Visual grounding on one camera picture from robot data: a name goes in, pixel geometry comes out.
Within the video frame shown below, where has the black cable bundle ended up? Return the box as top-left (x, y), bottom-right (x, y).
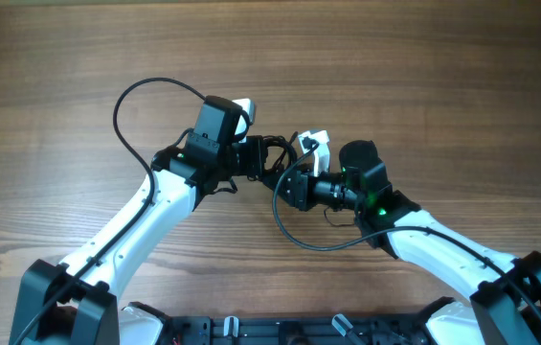
top-left (245, 131), bottom-right (300, 182)

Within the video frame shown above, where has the right camera cable black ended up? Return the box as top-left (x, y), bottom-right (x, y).
top-left (271, 141), bottom-right (541, 345)

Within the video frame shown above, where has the camera cable black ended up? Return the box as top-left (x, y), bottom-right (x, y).
top-left (271, 141), bottom-right (541, 345)
top-left (11, 77), bottom-right (252, 345)

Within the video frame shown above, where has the left camera cable black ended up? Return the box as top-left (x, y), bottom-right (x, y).
top-left (11, 77), bottom-right (252, 345)

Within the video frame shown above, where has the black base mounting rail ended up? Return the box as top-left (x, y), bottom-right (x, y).
top-left (157, 314), bottom-right (436, 345)

